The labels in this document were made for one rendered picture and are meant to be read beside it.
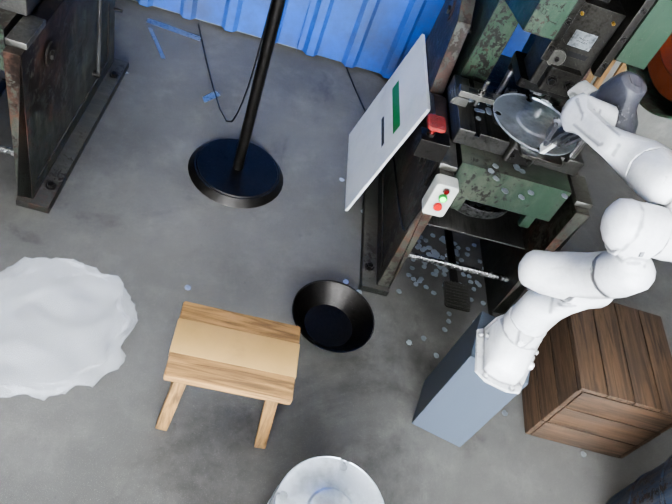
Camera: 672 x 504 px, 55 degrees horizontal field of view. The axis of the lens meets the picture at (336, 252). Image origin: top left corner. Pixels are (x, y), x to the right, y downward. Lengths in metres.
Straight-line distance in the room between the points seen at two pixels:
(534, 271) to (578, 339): 0.67
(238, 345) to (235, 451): 0.37
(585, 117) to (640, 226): 0.36
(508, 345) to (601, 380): 0.49
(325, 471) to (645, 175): 1.04
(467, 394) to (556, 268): 0.57
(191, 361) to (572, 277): 0.98
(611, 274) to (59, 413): 1.51
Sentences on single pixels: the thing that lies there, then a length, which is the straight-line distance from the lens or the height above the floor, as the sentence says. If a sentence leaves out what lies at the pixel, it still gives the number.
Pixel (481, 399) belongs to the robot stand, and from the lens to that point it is 2.03.
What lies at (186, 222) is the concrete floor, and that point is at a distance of 2.48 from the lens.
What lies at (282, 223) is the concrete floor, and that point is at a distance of 2.56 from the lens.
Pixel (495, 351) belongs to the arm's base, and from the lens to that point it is 1.84.
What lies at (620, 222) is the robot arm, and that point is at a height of 1.11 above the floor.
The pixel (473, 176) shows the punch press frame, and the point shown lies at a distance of 2.15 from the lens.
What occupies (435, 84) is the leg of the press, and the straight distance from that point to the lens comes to 2.45.
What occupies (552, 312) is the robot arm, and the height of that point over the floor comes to 0.70.
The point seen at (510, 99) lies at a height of 0.78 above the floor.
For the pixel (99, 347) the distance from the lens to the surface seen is 1.99.
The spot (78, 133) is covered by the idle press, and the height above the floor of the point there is 0.03.
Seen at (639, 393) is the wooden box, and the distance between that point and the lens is 2.31.
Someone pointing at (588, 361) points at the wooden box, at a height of 0.35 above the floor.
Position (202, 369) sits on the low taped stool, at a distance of 1.75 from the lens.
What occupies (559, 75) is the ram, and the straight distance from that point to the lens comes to 2.12.
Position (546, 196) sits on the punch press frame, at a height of 0.60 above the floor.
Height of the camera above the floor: 1.85
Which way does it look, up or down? 47 degrees down
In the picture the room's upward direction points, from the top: 25 degrees clockwise
